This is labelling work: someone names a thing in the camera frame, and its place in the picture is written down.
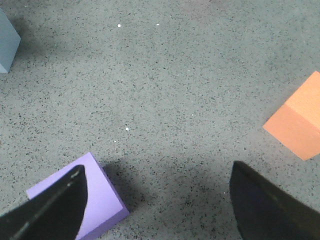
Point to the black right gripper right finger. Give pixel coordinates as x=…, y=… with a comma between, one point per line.
x=265, y=212

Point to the light purple foam block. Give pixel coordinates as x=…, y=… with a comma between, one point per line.
x=104, y=206

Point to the orange foam block right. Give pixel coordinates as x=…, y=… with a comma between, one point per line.
x=296, y=124

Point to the light blue foam block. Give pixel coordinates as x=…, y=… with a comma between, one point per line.
x=9, y=43

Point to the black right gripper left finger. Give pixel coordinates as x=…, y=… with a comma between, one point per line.
x=55, y=214

